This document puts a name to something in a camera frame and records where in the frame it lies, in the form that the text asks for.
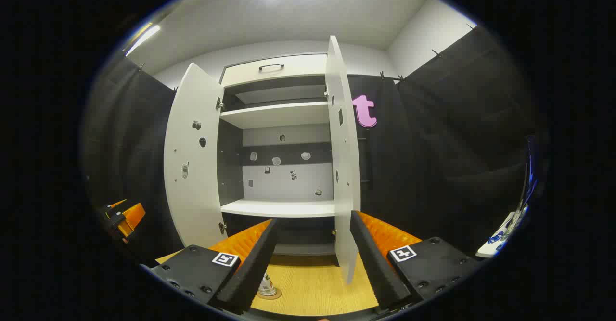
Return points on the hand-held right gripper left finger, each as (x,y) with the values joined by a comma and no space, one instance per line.
(250,268)

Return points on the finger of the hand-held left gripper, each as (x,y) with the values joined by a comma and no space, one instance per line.
(130,213)

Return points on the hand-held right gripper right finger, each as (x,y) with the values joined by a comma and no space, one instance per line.
(378,263)

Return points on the white green-label drink bottle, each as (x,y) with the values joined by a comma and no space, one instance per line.
(266,285)

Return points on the grey cabinet door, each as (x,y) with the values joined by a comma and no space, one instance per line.
(344,167)
(192,191)

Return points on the round brown coaster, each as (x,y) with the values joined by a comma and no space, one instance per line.
(275,294)

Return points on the grey cabinet shelf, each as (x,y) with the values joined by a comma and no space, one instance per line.
(279,208)
(274,115)

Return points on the grey open-front cabinet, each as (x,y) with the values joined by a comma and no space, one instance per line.
(288,181)

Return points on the white side table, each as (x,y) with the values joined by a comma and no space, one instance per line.
(495,244)

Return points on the black backdrop cloth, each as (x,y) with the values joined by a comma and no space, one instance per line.
(457,143)

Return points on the narrow ceiling light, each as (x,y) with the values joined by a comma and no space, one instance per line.
(143,39)

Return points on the cabinet drawer front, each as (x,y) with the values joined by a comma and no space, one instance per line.
(298,73)

